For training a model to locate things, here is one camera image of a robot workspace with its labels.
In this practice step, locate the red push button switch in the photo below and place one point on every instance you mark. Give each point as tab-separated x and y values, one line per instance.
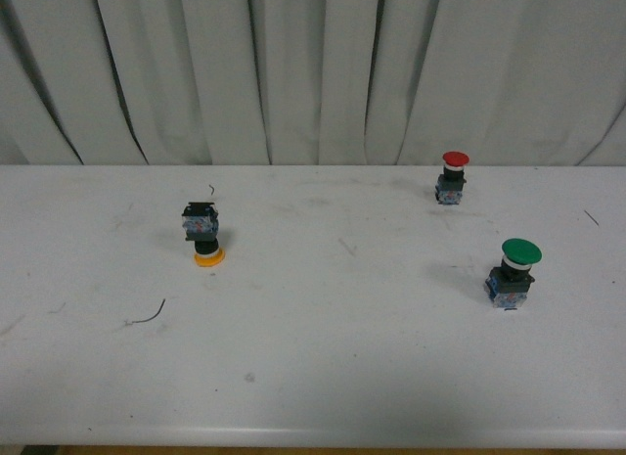
450	183

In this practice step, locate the yellow push button switch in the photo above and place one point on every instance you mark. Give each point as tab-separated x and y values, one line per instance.
201	225

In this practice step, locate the white pleated curtain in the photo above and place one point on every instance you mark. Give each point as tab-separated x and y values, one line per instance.
378	82

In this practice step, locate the thin wire scrap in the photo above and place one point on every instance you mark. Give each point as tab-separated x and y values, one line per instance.
148	319

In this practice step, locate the green push button switch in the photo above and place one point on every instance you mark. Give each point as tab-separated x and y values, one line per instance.
508	284

